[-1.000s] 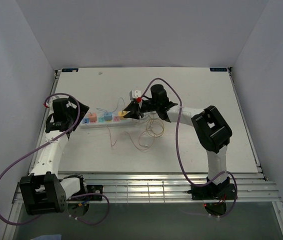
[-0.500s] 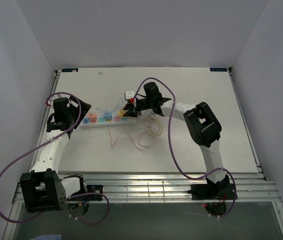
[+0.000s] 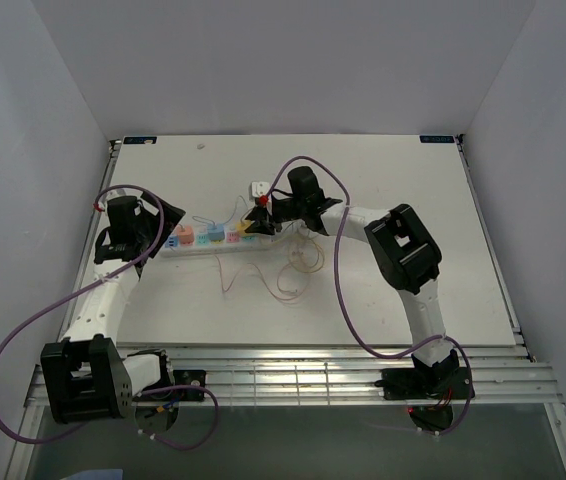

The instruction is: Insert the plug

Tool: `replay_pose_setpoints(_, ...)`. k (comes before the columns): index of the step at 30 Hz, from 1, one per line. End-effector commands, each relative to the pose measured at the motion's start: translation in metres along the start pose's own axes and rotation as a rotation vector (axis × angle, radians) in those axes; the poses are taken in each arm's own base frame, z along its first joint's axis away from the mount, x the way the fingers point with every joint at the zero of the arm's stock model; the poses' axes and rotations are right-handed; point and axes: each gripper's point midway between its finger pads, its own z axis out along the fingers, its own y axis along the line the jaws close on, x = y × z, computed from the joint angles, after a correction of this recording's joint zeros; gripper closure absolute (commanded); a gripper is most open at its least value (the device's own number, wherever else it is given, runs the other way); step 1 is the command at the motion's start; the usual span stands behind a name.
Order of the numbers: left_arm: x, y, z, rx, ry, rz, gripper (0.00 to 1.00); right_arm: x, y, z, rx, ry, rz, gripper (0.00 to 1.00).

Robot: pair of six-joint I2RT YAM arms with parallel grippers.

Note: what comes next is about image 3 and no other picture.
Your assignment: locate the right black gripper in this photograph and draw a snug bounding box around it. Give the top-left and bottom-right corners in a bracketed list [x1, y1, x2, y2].
[245, 197, 306, 236]

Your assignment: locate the yellow charger plug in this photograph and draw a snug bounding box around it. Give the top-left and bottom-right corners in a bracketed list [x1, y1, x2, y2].
[236, 220, 252, 237]

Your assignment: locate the blue charger cable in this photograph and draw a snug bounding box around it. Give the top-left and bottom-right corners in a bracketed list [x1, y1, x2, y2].
[191, 194, 254, 231]

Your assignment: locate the pink charger plug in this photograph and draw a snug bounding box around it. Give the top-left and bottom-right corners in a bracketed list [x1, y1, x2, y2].
[175, 225, 195, 246]

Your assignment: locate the white colourful power strip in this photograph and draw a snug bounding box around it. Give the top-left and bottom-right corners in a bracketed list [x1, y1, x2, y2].
[159, 224, 275, 257]

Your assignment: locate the blue charger plug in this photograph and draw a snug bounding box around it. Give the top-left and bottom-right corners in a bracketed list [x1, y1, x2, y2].
[206, 223, 226, 244]

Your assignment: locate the yellow thin cable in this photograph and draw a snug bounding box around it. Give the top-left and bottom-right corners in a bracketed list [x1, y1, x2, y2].
[272, 234, 326, 274]

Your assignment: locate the pink charger cable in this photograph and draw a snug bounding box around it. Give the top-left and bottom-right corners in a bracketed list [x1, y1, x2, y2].
[170, 222, 314, 304]

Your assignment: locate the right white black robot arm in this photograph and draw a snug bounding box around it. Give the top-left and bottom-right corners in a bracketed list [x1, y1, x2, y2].
[247, 166, 460, 397]

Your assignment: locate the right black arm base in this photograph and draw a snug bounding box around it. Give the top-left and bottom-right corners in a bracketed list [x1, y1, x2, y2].
[374, 367, 475, 400]

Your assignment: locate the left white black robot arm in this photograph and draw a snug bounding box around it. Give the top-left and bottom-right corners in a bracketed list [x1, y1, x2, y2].
[40, 193, 185, 424]

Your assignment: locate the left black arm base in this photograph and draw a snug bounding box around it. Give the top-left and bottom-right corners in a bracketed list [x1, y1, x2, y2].
[136, 369, 207, 403]

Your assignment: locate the left blue corner label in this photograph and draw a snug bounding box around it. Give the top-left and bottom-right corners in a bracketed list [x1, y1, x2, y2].
[123, 136, 157, 145]

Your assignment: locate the blue corner label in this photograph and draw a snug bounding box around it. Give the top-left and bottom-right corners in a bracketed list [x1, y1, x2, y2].
[419, 135, 456, 144]
[123, 136, 157, 145]

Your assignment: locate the right blue corner label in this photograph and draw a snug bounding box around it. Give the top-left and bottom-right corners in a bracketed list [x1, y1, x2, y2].
[419, 135, 456, 144]

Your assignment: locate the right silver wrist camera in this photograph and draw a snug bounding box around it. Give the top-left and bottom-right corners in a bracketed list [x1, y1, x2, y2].
[248, 181, 271, 201]

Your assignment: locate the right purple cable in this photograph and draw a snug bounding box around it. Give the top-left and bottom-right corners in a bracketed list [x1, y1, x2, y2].
[257, 155, 472, 437]

